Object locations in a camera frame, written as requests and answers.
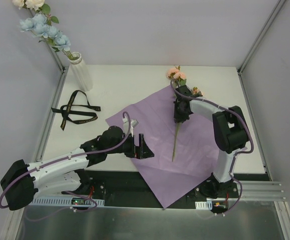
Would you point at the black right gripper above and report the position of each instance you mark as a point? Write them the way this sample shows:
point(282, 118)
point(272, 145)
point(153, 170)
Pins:
point(180, 115)

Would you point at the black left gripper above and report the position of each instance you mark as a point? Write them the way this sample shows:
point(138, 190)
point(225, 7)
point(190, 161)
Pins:
point(136, 146)

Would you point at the small peach rose stem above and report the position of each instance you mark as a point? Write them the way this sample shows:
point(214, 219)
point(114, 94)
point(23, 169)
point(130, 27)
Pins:
point(196, 92)

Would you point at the purple wrapping paper sheet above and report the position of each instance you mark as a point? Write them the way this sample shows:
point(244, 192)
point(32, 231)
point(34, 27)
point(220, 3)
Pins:
point(196, 154)

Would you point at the blue flower stem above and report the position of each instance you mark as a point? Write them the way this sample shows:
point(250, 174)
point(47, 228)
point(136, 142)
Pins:
point(40, 26)

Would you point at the white rose stem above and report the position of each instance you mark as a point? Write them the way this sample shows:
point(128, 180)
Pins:
point(39, 7)

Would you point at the large peach rose stem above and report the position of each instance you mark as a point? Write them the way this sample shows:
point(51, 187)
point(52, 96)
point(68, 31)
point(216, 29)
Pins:
point(176, 76)

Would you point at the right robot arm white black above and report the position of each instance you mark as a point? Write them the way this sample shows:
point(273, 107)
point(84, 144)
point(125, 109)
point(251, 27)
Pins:
point(230, 129)

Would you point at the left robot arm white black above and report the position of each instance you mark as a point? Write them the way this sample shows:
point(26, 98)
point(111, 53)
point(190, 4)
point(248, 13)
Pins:
point(24, 182)

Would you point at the white ribbed vase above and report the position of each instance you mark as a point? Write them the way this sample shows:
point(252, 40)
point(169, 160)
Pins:
point(80, 71)

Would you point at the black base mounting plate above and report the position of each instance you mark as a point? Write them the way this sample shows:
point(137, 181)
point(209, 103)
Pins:
point(128, 189)

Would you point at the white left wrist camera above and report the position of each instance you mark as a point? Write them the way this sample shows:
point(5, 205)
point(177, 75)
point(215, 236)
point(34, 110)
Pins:
point(129, 127)

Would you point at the small white cable duct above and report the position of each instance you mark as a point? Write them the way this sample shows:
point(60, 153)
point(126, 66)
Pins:
point(203, 205)

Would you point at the white slotted cable duct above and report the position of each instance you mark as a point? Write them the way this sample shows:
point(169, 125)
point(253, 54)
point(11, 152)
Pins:
point(67, 201)

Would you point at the aluminium rail right front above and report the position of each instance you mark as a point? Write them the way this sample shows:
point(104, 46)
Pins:
point(263, 191)

